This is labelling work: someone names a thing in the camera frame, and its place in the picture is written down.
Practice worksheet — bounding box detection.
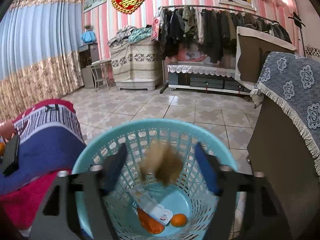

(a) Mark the low television cabinet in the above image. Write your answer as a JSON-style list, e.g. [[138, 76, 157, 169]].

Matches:
[[167, 64, 253, 97]]

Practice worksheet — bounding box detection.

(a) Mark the black tripod stand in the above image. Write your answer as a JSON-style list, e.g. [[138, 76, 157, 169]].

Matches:
[[287, 11, 307, 55]]

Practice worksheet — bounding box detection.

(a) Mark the brown panel with white cover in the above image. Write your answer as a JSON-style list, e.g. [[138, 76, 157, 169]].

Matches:
[[235, 26, 298, 90]]

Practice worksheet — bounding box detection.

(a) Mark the white printed packet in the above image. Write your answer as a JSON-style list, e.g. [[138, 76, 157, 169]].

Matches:
[[129, 189, 174, 228]]

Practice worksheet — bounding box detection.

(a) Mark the pink cup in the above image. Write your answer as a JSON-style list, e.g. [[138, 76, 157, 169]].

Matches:
[[0, 120, 18, 142]]

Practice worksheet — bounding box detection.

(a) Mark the black flat rectangular case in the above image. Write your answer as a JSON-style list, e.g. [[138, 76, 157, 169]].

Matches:
[[2, 134, 21, 177]]

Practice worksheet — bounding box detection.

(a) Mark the striped blue red blanket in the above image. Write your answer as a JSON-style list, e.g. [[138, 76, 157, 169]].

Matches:
[[0, 99, 87, 238]]

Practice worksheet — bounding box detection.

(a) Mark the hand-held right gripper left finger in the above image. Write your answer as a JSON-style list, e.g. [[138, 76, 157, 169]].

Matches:
[[29, 143, 128, 240]]

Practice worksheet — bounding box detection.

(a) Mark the blue and floral curtain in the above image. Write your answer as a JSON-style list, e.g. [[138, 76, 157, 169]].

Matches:
[[0, 0, 84, 120]]

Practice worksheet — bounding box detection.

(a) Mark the metal clothes rack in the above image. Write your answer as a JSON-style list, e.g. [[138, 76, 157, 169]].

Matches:
[[159, 4, 284, 93]]

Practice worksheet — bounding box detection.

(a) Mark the landscape wall picture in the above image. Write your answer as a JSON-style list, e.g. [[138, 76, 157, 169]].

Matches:
[[82, 0, 108, 13]]

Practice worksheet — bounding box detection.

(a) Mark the beige patterned cover cloth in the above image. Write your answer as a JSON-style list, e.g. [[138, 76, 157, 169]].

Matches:
[[110, 40, 162, 83]]

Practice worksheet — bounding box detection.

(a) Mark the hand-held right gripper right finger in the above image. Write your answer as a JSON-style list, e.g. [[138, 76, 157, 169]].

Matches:
[[194, 142, 293, 240]]

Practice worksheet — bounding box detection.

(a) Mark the blue wrapped vase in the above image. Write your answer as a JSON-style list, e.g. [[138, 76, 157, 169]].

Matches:
[[80, 31, 97, 44]]

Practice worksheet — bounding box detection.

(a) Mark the light blue plastic basket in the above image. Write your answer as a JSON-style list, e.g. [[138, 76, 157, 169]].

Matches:
[[71, 119, 242, 240]]

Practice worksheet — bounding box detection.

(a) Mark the small metal side table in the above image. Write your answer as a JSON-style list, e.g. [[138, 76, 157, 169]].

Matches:
[[90, 58, 113, 92]]

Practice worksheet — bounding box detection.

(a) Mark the brown fuzzy object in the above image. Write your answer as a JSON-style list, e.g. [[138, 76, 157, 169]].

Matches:
[[139, 140, 184, 188]]

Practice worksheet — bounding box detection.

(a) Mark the pink hanging packet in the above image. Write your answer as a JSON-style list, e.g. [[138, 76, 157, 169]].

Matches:
[[151, 16, 160, 40]]

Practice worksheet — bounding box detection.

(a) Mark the silver lace cloth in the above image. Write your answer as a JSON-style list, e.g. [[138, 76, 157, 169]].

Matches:
[[167, 64, 237, 79]]

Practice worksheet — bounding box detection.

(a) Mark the teal patterned cloth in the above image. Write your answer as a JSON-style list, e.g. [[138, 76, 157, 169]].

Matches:
[[127, 27, 152, 43]]

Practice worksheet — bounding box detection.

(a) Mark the row of hanging dark clothes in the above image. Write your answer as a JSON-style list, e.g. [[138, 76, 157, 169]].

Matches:
[[159, 6, 293, 64]]

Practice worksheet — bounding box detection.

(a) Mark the pink printed board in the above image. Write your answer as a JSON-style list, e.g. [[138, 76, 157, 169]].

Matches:
[[175, 50, 213, 64]]

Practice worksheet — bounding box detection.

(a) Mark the orange wrapper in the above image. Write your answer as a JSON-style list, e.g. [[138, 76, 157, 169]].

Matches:
[[136, 207, 165, 235]]

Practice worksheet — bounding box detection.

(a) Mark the brown wooden cabinet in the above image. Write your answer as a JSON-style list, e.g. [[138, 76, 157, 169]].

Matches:
[[246, 97, 320, 240]]

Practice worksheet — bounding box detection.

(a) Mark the dark small cabinet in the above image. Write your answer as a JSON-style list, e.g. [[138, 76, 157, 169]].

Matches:
[[78, 42, 99, 88]]

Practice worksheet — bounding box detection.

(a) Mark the grey patterned cloth pile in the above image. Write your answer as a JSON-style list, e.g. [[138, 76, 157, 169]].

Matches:
[[108, 25, 137, 46]]

